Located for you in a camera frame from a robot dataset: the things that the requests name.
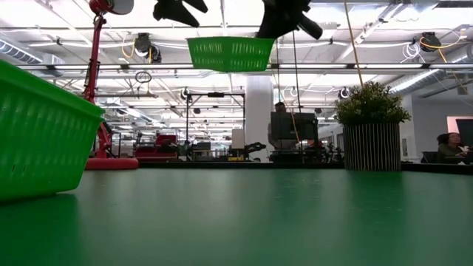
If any black ceiling cable reel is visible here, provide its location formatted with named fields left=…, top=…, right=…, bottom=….
left=420, top=31, right=442, bottom=52
left=133, top=32, right=163, bottom=64

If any black background frame rig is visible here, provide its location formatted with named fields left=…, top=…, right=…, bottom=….
left=186, top=92, right=246, bottom=149

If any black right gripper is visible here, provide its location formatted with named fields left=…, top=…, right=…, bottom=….
left=256, top=0, right=324, bottom=41

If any red tool cart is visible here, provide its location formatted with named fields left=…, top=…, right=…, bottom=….
left=133, top=133, right=179, bottom=162

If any green potted plant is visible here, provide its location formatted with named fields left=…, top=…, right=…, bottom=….
left=333, top=81, right=412, bottom=126

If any silver ventilation duct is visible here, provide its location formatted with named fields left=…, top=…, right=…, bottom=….
left=0, top=38, right=66, bottom=68

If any dark screen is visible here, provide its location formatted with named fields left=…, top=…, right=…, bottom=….
left=455, top=118, right=473, bottom=148

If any person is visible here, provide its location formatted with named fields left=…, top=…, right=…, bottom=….
left=268, top=101, right=296, bottom=151
left=437, top=132, right=471, bottom=164

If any black hanging cable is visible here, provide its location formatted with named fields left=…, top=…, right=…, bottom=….
left=276, top=38, right=282, bottom=104
left=293, top=31, right=305, bottom=163

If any white box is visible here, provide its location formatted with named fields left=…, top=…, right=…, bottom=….
left=231, top=128, right=245, bottom=151

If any striped plant pot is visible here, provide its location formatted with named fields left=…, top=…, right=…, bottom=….
left=342, top=123, right=402, bottom=172

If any red floor lamp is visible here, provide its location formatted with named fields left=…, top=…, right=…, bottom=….
left=83, top=0, right=140, bottom=171

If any black cable loop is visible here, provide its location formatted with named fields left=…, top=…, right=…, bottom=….
left=135, top=70, right=153, bottom=84

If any yellow hanging cable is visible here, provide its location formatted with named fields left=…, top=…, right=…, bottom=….
left=342, top=0, right=365, bottom=88

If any white round column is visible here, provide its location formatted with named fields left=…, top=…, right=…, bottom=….
left=245, top=76, right=274, bottom=149

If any green plastic basket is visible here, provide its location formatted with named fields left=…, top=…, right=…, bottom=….
left=186, top=35, right=276, bottom=73
left=0, top=60, right=106, bottom=202

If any long light bar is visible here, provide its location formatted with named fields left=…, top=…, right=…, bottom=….
left=0, top=63, right=473, bottom=71

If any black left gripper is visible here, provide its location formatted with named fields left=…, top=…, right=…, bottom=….
left=152, top=0, right=209, bottom=29

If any black monitor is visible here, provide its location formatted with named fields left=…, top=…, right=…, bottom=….
left=270, top=112, right=319, bottom=141

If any black chair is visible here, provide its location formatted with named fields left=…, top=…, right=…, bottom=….
left=421, top=150, right=444, bottom=164

